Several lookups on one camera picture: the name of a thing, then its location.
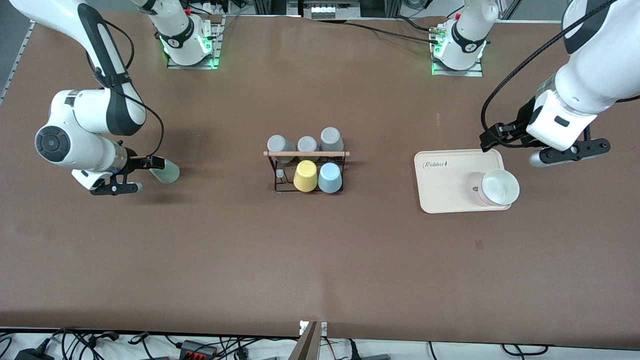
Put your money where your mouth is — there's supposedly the pale green cup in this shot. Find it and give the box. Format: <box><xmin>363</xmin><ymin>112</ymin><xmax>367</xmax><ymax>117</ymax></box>
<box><xmin>148</xmin><ymin>157</ymin><xmax>181</xmax><ymax>185</ymax></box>

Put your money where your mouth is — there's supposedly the light blue cup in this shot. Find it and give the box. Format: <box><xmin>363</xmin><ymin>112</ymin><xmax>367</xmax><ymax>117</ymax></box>
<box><xmin>317</xmin><ymin>162</ymin><xmax>344</xmax><ymax>195</ymax></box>

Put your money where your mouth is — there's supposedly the white bowl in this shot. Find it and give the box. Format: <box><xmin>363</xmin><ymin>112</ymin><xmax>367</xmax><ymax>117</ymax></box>
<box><xmin>477</xmin><ymin>168</ymin><xmax>521</xmax><ymax>208</ymax></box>

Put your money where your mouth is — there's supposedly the cream plastic tray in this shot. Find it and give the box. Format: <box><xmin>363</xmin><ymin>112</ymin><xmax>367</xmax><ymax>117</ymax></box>
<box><xmin>414</xmin><ymin>148</ymin><xmax>513</xmax><ymax>215</ymax></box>

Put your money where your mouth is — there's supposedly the yellow cup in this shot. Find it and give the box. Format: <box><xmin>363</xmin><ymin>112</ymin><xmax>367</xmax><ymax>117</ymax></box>
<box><xmin>293</xmin><ymin>160</ymin><xmax>320</xmax><ymax>193</ymax></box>

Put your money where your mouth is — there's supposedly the black power adapter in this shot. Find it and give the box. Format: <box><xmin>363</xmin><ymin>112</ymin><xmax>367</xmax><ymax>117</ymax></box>
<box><xmin>13</xmin><ymin>347</ymin><xmax>57</xmax><ymax>360</ymax></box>

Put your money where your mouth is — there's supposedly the black orange connector block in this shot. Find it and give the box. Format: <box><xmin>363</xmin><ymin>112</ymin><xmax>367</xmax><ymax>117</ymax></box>
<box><xmin>178</xmin><ymin>339</ymin><xmax>220</xmax><ymax>359</ymax></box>

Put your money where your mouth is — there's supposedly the white power strip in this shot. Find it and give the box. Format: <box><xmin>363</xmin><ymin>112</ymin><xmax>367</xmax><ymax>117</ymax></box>
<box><xmin>302</xmin><ymin>0</ymin><xmax>362</xmax><ymax>20</ymax></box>

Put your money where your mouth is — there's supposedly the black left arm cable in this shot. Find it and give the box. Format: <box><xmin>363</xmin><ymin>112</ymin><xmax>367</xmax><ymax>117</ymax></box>
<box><xmin>479</xmin><ymin>0</ymin><xmax>622</xmax><ymax>151</ymax></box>

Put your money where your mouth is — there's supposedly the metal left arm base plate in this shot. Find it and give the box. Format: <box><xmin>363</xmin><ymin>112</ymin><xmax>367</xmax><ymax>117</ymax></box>
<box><xmin>430</xmin><ymin>24</ymin><xmax>484</xmax><ymax>78</ymax></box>

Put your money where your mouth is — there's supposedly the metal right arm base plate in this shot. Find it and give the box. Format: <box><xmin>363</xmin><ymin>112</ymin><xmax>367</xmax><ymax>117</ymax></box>
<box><xmin>166</xmin><ymin>14</ymin><xmax>223</xmax><ymax>70</ymax></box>

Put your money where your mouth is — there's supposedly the aluminium table edge rail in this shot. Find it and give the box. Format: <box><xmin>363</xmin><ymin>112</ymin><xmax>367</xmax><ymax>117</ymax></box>
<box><xmin>0</xmin><ymin>21</ymin><xmax>37</xmax><ymax>103</ymax></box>

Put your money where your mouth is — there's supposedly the black table cable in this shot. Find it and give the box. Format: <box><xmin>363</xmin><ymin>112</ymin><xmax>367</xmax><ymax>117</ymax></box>
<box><xmin>394</xmin><ymin>16</ymin><xmax>443</xmax><ymax>33</ymax></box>
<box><xmin>345</xmin><ymin>21</ymin><xmax>441</xmax><ymax>45</ymax></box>

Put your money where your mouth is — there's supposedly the black floor cable bundle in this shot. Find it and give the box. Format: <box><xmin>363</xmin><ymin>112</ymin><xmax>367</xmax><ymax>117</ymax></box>
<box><xmin>49</xmin><ymin>327</ymin><xmax>122</xmax><ymax>360</ymax></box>

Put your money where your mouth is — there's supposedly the black wire cup rack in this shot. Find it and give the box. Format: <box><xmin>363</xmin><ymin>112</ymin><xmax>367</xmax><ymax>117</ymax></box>
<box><xmin>263</xmin><ymin>150</ymin><xmax>351</xmax><ymax>194</ymax></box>

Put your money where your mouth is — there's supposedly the aluminium frame profile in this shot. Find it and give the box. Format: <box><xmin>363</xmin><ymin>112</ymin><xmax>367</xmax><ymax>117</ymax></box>
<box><xmin>252</xmin><ymin>0</ymin><xmax>302</xmax><ymax>16</ymax></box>

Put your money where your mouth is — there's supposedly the black floor cable loop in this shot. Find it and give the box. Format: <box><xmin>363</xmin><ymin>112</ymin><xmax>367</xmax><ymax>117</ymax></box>
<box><xmin>501</xmin><ymin>343</ymin><xmax>549</xmax><ymax>357</ymax></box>

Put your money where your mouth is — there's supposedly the white post bracket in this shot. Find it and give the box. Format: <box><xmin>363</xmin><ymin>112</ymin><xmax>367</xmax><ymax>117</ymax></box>
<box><xmin>299</xmin><ymin>320</ymin><xmax>329</xmax><ymax>337</ymax></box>

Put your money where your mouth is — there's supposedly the grey camera post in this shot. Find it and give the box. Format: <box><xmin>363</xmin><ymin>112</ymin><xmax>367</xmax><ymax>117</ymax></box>
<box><xmin>287</xmin><ymin>321</ymin><xmax>321</xmax><ymax>360</ymax></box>

